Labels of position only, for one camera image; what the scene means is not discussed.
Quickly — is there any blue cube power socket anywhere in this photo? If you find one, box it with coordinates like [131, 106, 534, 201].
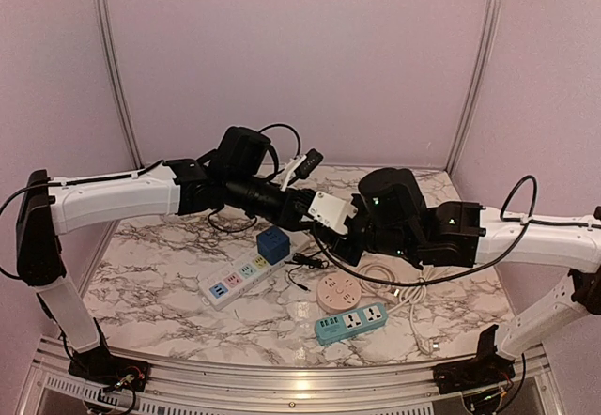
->
[256, 226, 291, 265]

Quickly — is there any black power adapter with cable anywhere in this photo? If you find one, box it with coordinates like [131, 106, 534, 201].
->
[285, 252, 330, 292]

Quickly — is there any white multicolour power strip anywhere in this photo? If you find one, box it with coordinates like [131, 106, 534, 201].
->
[197, 233, 310, 310]

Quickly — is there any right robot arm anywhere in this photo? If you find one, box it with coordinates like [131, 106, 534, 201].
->
[325, 168, 600, 385]

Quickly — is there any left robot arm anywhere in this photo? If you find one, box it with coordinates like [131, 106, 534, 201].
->
[7, 127, 323, 382]

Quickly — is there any pink round power socket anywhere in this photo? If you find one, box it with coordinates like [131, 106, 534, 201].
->
[316, 271, 362, 315]

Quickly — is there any teal power strip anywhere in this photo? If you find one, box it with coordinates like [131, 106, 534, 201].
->
[314, 302, 389, 346]

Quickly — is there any white teal strip cable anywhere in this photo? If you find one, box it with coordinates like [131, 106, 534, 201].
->
[387, 273, 445, 355]

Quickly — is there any right aluminium frame post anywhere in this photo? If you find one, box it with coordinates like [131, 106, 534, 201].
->
[445, 0, 502, 177]

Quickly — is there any aluminium frame post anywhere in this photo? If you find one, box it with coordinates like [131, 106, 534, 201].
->
[94, 0, 144, 168]
[445, 0, 502, 177]

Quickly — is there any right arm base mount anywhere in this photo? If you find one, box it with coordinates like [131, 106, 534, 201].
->
[433, 325, 516, 394]

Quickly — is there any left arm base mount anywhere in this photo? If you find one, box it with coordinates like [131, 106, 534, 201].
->
[67, 319, 150, 392]

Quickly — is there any left aluminium frame post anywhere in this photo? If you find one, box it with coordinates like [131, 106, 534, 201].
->
[94, 0, 144, 168]

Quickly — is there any aluminium front rail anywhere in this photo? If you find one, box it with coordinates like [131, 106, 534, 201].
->
[13, 334, 564, 415]

